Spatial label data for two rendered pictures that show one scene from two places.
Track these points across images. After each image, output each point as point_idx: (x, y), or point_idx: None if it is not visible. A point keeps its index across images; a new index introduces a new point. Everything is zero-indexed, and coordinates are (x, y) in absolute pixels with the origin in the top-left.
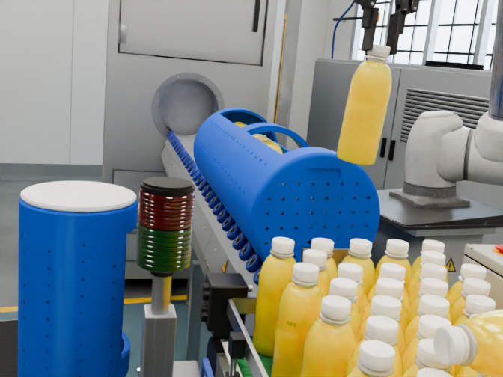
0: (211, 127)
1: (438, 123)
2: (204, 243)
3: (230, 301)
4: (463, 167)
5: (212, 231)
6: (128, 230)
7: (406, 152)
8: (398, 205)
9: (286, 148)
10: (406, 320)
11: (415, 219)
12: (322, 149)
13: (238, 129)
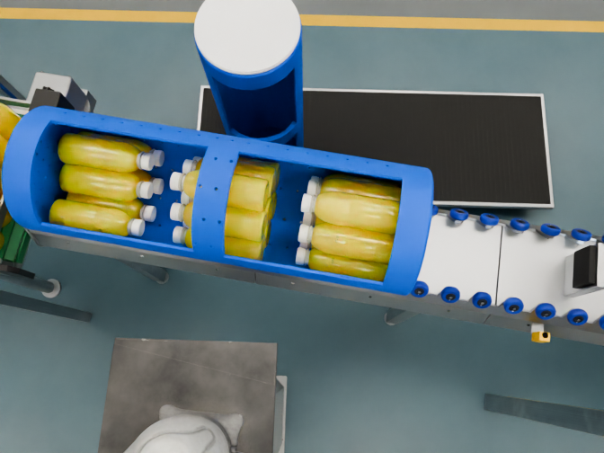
0: (358, 158)
1: (138, 441)
2: None
3: (29, 102)
4: None
5: None
6: (212, 75)
7: (199, 417)
8: (190, 390)
9: (331, 275)
10: None
11: (128, 367)
12: (19, 146)
13: (239, 148)
